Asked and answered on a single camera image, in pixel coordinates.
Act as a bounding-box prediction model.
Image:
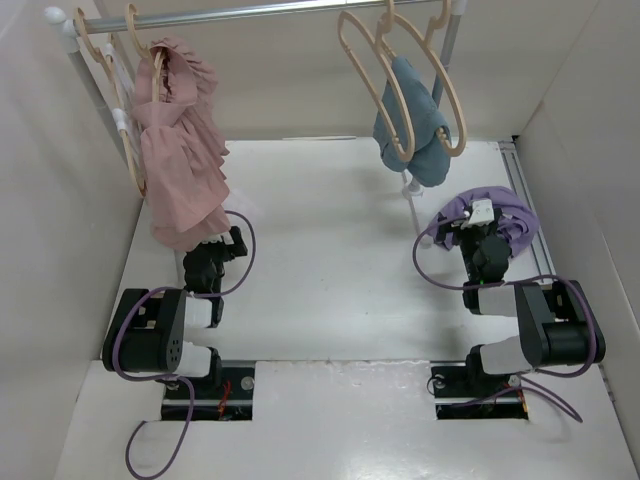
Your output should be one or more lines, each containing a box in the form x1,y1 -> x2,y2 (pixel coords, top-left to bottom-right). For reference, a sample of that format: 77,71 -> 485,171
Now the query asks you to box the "empty wooden hanger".
336,9 -> 416,162

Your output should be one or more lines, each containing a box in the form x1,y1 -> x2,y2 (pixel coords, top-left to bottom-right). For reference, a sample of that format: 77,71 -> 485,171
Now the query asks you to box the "pink dress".
132,37 -> 230,252

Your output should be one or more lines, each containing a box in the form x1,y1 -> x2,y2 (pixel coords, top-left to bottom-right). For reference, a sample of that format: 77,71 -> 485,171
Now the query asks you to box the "aluminium rail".
498,140 -> 556,274

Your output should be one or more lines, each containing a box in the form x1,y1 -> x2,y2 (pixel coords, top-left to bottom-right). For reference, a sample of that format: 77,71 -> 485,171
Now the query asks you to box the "wooden hanger under blue garment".
376,0 -> 467,157

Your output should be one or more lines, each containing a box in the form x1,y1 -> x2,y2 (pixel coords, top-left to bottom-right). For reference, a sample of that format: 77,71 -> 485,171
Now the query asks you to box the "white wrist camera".
202,226 -> 242,245
460,199 -> 495,229

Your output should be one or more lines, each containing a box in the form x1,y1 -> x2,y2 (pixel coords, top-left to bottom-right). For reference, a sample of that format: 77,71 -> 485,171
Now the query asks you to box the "wooden hanger under pink dress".
123,3 -> 166,106

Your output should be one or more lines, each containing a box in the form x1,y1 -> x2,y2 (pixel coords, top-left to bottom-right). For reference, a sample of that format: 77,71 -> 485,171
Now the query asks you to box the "metal clothes rack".
42,0 -> 470,251

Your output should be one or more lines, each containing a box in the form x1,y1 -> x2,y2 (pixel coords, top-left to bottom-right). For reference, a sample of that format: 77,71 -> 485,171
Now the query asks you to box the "blue garment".
373,55 -> 452,188

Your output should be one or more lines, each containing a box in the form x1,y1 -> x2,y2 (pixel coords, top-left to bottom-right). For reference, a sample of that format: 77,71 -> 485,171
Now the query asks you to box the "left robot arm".
101,226 -> 248,397

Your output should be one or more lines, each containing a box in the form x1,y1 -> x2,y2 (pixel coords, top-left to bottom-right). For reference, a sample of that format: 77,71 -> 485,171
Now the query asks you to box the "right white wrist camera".
460,199 -> 495,229

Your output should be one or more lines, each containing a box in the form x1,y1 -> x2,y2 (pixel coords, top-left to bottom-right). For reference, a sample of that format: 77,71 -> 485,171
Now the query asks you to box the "purple t shirt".
428,186 -> 540,258

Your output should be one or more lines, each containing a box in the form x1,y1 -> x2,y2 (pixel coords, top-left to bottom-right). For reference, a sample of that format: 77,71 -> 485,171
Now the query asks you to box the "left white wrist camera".
202,226 -> 242,245

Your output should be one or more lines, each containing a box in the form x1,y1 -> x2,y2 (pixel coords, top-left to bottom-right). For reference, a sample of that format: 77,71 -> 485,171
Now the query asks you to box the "leftmost wooden hanger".
74,7 -> 146,198

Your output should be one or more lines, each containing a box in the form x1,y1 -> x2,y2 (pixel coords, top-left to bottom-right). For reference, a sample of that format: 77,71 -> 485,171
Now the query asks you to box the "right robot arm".
438,221 -> 606,394

